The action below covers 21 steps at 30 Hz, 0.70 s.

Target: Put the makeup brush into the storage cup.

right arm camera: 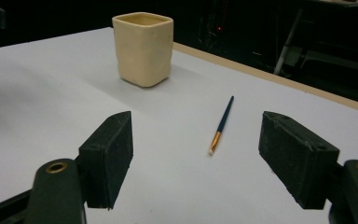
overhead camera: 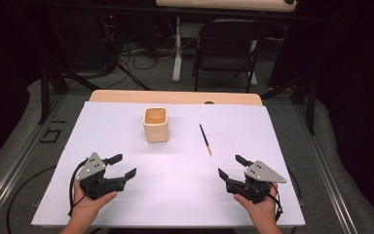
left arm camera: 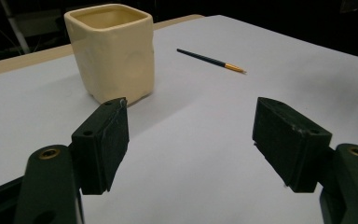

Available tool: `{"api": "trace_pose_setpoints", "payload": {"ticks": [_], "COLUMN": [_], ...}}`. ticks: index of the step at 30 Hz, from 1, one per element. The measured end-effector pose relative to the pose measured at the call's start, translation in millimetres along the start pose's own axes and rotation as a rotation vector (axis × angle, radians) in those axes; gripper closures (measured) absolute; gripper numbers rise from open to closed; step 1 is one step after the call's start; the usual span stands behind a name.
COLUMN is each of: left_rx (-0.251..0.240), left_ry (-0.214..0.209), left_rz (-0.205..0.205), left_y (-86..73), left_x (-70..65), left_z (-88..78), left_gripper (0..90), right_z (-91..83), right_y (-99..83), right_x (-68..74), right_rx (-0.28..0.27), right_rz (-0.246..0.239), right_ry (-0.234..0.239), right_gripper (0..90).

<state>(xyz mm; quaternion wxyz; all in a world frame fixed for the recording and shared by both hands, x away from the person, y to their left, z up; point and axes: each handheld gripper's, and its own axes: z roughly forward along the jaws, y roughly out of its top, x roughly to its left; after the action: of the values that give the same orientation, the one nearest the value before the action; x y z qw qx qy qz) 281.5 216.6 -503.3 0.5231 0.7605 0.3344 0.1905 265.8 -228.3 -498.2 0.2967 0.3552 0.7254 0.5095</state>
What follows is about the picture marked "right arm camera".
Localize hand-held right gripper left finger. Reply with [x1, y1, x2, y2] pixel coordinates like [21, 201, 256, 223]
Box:
[76, 110, 134, 211]

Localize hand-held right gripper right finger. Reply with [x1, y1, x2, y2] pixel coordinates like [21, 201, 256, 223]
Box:
[258, 110, 340, 210]

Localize dark blue paintbrush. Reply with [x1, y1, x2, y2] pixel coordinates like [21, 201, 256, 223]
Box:
[208, 95, 235, 157]

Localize small wooden cup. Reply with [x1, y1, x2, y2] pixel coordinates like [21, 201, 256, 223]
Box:
[111, 11, 174, 89]

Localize white paper sheet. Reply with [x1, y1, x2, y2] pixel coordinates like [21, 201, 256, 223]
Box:
[0, 26, 358, 224]

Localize wooden table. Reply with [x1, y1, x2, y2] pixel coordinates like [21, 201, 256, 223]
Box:
[172, 41, 358, 118]

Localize black folding chair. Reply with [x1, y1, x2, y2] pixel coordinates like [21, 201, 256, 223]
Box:
[292, 6, 358, 82]

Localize white metal table leg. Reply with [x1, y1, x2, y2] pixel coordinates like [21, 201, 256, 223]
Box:
[273, 8, 304, 76]

